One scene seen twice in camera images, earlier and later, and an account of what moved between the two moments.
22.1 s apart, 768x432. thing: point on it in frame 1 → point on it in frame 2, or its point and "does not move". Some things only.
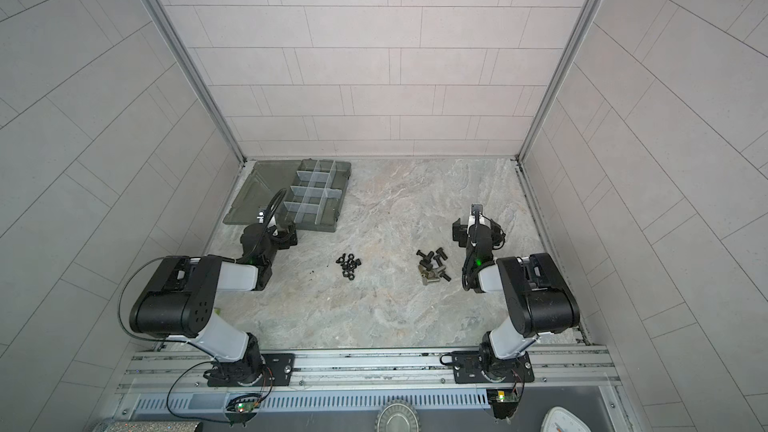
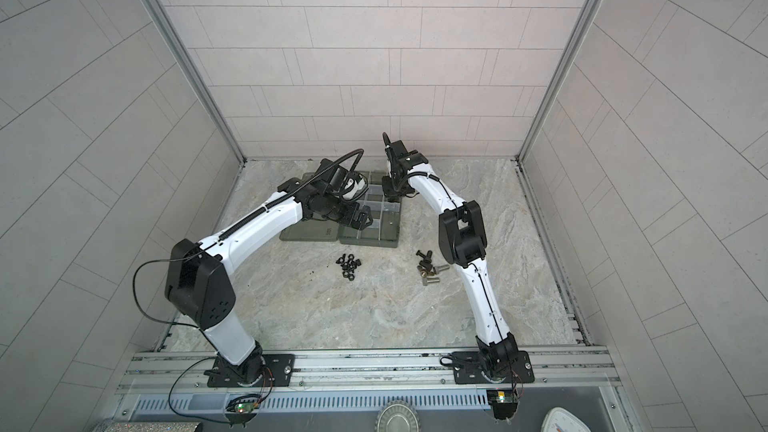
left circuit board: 241,407 does not move
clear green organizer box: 315,192 → 383,231
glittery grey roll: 152,426 does not move
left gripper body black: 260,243 → 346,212
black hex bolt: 426,261 does not move
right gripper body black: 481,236 → 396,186
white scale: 560,419 does not move
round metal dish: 397,416 does not move
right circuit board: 504,402 does not move
